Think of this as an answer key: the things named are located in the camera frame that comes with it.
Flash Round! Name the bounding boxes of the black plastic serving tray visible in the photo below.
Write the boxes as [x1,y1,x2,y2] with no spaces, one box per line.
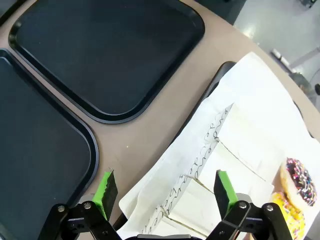
[0,0,28,27]
[0,48,100,240]
[7,0,206,125]

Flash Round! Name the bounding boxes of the grey chair base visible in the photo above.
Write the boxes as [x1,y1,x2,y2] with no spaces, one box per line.
[271,47,320,97]

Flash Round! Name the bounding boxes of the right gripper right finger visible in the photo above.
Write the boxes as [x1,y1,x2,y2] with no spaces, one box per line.
[204,169,293,240]

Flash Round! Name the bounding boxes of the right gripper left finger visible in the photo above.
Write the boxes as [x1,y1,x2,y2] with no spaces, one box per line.
[37,168,123,240]

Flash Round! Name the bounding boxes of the chocolate sprinkle donut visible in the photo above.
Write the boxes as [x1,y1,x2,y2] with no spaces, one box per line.
[279,157,318,208]

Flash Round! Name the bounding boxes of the white folded paper napkin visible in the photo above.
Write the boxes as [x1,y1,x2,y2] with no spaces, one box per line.
[197,141,275,202]
[218,103,285,177]
[168,178,222,236]
[142,216,203,240]

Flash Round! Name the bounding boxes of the black tray under paper liner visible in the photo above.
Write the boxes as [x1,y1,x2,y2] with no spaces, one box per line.
[112,61,237,231]

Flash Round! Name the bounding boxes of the white printed paper liner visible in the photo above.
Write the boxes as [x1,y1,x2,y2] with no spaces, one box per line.
[118,51,320,240]

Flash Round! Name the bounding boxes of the yellow sprinkle donut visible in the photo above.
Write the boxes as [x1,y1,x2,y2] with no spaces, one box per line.
[271,191,306,240]

